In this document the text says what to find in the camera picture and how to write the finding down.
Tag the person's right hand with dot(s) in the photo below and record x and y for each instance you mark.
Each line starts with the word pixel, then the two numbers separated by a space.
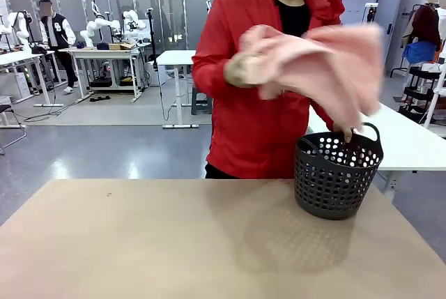
pixel 240 70

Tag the person's left hand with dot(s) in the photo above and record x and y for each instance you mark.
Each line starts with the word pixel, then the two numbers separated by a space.
pixel 346 133

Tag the pink terry towel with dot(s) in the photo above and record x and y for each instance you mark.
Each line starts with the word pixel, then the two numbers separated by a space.
pixel 313 65

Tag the person's left forearm red sleeve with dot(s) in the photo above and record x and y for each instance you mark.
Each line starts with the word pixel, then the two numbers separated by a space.
pixel 324 114

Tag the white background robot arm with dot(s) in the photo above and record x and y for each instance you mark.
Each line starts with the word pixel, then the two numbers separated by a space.
pixel 132 25
pixel 17 27
pixel 95 27

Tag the person's right forearm red sleeve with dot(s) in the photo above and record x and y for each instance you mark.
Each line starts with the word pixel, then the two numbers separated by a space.
pixel 205 76

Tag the grey stool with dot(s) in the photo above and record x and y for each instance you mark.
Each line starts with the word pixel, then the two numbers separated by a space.
pixel 201 100

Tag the person in red jacket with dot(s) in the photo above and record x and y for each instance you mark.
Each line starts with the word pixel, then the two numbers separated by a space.
pixel 244 121

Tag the large white table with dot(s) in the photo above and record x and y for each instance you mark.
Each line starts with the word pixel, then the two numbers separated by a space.
pixel 407 138

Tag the dark grey perforated basket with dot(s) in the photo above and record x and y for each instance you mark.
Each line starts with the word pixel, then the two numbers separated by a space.
pixel 331 194

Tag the small white desk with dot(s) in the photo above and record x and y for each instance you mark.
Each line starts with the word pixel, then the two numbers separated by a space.
pixel 176 58

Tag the black trolley cart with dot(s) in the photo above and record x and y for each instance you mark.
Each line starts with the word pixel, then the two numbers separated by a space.
pixel 420 93

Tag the black tripod pole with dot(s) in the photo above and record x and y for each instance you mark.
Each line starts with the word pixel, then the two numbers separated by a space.
pixel 151 37

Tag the blue cloth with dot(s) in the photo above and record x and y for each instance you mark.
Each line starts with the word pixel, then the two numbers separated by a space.
pixel 420 51

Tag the flat cardboard box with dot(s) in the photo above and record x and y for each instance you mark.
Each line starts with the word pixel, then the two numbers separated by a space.
pixel 121 46

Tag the dark red coat on stand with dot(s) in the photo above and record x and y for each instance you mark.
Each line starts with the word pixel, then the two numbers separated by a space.
pixel 425 25

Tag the white desk with robot arms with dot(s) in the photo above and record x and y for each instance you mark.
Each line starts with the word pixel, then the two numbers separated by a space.
pixel 104 53

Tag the person in varsity jacket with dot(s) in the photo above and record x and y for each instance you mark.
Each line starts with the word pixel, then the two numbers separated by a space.
pixel 57 34

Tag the long white desk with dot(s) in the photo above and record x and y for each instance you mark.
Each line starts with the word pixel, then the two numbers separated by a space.
pixel 24 58

